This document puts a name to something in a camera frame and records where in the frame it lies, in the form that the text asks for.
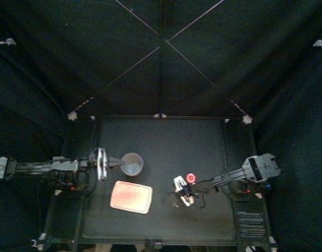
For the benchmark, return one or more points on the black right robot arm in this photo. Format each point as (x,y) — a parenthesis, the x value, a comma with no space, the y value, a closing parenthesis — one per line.
(251,170)

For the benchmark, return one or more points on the silver frame clamp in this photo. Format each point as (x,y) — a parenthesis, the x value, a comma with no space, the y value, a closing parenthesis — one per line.
(320,43)
(6,42)

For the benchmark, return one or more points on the red round toy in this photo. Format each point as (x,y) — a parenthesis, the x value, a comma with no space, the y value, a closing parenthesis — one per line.
(191,177)

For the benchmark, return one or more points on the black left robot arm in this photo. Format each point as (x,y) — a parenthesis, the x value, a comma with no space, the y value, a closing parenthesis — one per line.
(45,166)

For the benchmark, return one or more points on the grey metal cup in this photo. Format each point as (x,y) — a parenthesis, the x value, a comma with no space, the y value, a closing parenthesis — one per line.
(133,164)

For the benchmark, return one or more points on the orange white toy shrimp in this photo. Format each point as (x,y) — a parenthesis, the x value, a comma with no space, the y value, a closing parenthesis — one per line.
(188,201)

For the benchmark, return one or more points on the pink square plate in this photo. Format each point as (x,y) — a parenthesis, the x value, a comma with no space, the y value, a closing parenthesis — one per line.
(132,197)

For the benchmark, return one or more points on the white text label sticker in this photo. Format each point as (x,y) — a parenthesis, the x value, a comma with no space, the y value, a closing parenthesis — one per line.
(251,226)

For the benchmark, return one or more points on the silver frame corner bracket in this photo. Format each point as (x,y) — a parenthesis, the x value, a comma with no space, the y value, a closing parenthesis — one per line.
(160,115)
(73,115)
(248,119)

